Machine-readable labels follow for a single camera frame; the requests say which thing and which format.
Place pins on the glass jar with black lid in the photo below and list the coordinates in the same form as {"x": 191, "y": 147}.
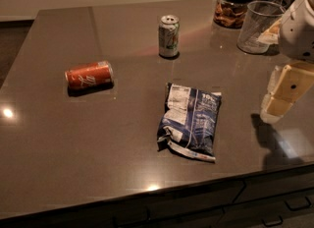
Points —
{"x": 230, "y": 14}

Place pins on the red coke can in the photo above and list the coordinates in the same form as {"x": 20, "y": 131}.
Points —
{"x": 89, "y": 75}

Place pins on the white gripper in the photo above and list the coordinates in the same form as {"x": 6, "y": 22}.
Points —
{"x": 298, "y": 30}

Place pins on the black drawer handle lower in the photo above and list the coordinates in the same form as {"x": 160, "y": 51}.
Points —
{"x": 272, "y": 222}

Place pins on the black drawer handle left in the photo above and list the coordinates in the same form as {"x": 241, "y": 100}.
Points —
{"x": 131, "y": 216}

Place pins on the white green soda can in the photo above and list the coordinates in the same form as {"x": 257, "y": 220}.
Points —
{"x": 168, "y": 32}

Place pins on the black drawer handle right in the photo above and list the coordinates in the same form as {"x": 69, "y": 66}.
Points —
{"x": 298, "y": 204}

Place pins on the blue white chip bag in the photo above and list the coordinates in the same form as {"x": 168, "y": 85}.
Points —
{"x": 189, "y": 122}

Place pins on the clear plastic cup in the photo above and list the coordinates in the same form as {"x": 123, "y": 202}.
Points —
{"x": 260, "y": 16}

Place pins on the black drawer handle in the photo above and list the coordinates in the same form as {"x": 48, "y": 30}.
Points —
{"x": 298, "y": 204}
{"x": 131, "y": 216}
{"x": 272, "y": 222}

